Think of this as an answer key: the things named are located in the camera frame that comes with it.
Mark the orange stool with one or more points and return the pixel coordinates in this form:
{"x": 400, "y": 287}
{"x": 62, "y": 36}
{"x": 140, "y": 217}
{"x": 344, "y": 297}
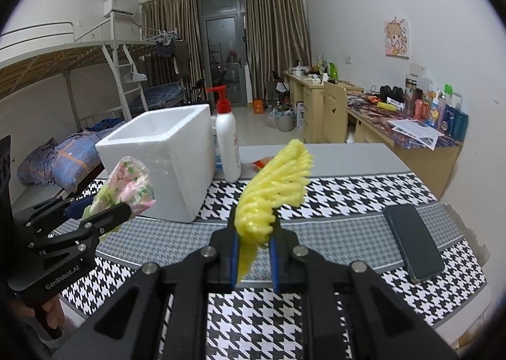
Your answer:
{"x": 258, "y": 107}

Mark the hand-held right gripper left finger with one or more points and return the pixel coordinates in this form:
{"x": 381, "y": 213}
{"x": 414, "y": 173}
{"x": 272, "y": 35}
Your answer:
{"x": 235, "y": 253}

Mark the hanging dark garment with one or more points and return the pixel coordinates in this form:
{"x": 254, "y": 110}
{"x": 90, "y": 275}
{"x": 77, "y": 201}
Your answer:
{"x": 182, "y": 57}

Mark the wooden chair with smiley cutout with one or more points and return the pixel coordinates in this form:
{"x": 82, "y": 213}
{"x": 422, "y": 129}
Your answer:
{"x": 334, "y": 107}

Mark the light wooden desk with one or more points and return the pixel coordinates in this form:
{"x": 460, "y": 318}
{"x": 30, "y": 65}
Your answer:
{"x": 419, "y": 170}
{"x": 312, "y": 107}

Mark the blue checked quilt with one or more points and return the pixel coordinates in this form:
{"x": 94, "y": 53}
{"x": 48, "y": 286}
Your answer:
{"x": 67, "y": 154}

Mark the glass balcony door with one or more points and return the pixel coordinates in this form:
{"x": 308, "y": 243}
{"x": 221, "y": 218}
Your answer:
{"x": 221, "y": 40}

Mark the houndstooth tablecloth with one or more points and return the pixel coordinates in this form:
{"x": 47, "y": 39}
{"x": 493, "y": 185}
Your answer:
{"x": 348, "y": 202}

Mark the white cardboard box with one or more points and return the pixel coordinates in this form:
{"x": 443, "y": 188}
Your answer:
{"x": 300, "y": 115}

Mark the dark printed desk mat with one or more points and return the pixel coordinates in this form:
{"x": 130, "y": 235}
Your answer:
{"x": 375, "y": 119}

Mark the hanging blue garment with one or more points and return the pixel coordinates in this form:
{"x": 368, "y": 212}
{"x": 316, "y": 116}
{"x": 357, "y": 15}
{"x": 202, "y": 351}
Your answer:
{"x": 164, "y": 50}

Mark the black smartphone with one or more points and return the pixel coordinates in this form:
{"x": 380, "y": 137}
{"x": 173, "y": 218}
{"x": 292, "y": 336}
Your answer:
{"x": 413, "y": 241}

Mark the black bag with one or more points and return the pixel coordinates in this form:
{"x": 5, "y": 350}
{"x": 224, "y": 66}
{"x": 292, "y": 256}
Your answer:
{"x": 391, "y": 94}

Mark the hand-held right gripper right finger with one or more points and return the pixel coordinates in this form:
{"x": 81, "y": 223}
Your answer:
{"x": 274, "y": 265}

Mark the white metal bunk bed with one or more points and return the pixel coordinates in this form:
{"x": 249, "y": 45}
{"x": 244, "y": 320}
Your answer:
{"x": 118, "y": 28}
{"x": 69, "y": 87}

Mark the floral plastic bag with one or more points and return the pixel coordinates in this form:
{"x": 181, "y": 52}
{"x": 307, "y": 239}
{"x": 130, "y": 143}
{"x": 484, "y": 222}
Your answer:
{"x": 130, "y": 182}

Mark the green bottle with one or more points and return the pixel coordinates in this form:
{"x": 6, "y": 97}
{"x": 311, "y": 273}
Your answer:
{"x": 334, "y": 72}

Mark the white bottle with red nozzle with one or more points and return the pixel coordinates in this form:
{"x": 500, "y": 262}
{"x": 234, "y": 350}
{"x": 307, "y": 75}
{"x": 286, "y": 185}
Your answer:
{"x": 228, "y": 138}

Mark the person's left hand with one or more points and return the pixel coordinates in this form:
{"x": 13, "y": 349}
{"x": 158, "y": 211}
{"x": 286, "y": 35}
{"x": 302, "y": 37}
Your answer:
{"x": 53, "y": 310}

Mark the red snack packet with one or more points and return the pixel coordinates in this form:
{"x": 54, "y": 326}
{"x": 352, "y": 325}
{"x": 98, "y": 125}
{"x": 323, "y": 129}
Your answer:
{"x": 261, "y": 164}

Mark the white printed papers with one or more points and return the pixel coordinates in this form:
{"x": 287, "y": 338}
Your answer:
{"x": 415, "y": 131}

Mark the grey bucket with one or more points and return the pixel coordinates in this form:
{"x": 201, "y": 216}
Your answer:
{"x": 285, "y": 123}

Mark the row of toiletry bottles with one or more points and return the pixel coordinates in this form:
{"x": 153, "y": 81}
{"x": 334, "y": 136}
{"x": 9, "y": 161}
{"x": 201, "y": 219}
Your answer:
{"x": 438, "y": 111}

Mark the white air conditioner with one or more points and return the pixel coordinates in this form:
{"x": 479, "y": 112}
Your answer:
{"x": 116, "y": 6}

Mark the yellow tube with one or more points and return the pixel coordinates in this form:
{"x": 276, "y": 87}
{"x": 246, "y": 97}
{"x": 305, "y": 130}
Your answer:
{"x": 386, "y": 107}

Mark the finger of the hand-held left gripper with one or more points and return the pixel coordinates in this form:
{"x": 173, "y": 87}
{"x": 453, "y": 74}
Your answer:
{"x": 106, "y": 217}
{"x": 75, "y": 210}

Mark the white foam box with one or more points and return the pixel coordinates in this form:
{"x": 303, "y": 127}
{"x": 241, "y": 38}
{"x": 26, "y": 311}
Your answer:
{"x": 178, "y": 154}

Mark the white plastic bag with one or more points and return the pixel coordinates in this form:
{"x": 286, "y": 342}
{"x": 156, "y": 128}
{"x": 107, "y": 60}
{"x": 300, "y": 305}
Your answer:
{"x": 134, "y": 77}

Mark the wall poster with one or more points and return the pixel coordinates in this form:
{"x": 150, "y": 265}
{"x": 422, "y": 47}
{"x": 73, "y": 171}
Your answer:
{"x": 396, "y": 38}

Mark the brown curtain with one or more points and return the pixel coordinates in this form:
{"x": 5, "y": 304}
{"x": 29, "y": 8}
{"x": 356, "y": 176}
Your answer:
{"x": 166, "y": 16}
{"x": 276, "y": 28}

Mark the yellow chenille cloth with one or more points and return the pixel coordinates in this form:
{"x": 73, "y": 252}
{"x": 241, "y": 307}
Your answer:
{"x": 272, "y": 186}

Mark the black folding chair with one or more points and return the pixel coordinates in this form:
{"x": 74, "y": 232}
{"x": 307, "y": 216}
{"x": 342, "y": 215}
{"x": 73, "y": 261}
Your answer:
{"x": 197, "y": 91}

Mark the blue checked bed sheet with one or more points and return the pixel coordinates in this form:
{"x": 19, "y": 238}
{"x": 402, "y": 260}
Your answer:
{"x": 164, "y": 93}

